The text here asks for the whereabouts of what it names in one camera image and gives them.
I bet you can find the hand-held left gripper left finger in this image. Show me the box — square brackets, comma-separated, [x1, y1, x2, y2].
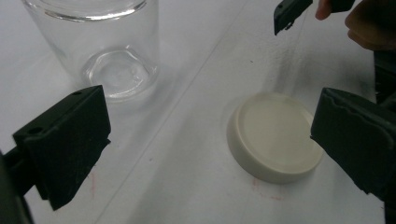
[12, 84, 112, 212]

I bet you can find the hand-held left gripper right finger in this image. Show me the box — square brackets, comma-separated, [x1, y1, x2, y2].
[310, 87, 396, 203]

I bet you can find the cream round jar lid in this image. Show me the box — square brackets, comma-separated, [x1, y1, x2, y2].
[226, 91, 325, 185]

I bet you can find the clear glass jar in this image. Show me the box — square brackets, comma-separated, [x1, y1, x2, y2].
[21, 0, 161, 105]

